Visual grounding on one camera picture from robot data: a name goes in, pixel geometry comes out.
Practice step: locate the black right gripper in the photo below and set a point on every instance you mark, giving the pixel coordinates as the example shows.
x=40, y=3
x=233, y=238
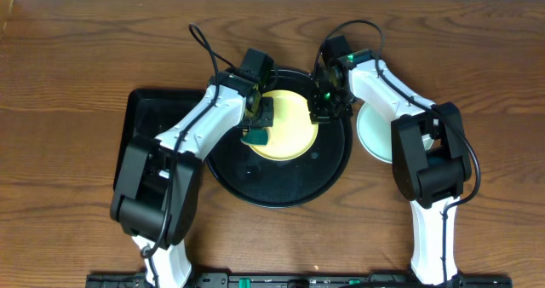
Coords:
x=318, y=115

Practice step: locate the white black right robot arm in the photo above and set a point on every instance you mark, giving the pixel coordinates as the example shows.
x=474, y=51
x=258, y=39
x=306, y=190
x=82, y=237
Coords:
x=430, y=155

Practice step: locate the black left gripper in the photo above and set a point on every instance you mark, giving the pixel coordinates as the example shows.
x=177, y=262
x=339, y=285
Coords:
x=261, y=114

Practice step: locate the yellow plate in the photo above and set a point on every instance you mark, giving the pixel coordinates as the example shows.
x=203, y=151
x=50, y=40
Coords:
x=292, y=133

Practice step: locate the green yellow sponge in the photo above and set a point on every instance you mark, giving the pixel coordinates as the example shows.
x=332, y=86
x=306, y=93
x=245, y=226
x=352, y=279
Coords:
x=255, y=137

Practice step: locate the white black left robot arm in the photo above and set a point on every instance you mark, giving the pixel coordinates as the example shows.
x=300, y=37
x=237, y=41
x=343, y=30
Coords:
x=156, y=186

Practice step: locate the round black tray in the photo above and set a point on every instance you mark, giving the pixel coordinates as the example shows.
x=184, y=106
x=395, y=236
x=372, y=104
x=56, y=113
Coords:
x=280, y=184

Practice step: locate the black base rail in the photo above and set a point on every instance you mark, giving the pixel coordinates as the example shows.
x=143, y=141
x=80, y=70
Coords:
x=221, y=280

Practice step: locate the rectangular black tray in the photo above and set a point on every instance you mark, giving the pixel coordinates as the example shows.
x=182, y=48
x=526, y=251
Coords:
x=151, y=111

